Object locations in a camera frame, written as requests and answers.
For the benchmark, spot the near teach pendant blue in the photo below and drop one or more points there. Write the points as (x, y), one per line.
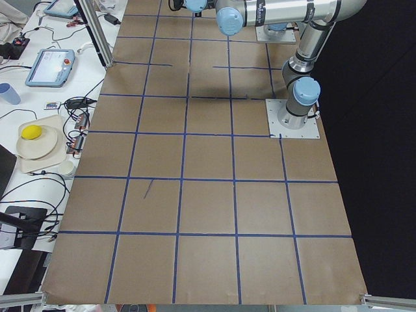
(51, 68)

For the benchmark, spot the far teach pendant blue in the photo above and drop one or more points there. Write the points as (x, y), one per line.
(61, 9)

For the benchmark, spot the beige tray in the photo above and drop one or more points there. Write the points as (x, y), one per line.
(56, 156)

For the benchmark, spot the beige plate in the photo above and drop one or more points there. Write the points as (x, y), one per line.
(40, 147)

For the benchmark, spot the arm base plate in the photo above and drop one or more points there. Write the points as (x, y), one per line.
(278, 37)
(277, 130)

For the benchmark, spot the teach pendant blue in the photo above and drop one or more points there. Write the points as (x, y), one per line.
(61, 9)
(51, 68)

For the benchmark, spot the white paper cup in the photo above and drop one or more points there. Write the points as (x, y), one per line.
(67, 169)

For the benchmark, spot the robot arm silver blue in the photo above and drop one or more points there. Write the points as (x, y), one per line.
(319, 18)
(278, 28)

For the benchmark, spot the blue plastic cup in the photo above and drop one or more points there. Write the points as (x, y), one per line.
(9, 94)

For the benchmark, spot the black power adapter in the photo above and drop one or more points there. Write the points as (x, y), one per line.
(112, 19)

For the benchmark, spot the aluminium frame post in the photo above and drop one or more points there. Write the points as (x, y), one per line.
(93, 26)

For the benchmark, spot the yellow lemon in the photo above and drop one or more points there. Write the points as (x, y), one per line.
(31, 132)

